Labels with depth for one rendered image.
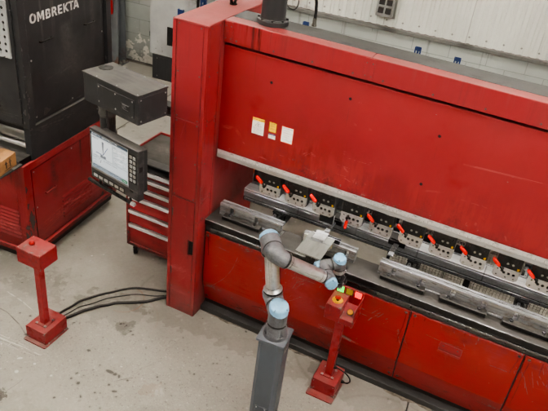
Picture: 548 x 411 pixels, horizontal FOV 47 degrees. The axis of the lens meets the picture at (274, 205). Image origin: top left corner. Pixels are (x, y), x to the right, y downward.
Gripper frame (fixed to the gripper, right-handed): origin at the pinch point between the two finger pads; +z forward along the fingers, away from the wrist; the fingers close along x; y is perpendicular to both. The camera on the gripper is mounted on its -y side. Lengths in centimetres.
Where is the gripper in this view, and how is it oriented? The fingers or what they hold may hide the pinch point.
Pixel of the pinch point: (339, 286)
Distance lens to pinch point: 407.2
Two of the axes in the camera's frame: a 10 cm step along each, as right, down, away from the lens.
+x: 9.0, 3.0, -3.0
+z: 0.4, 6.3, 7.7
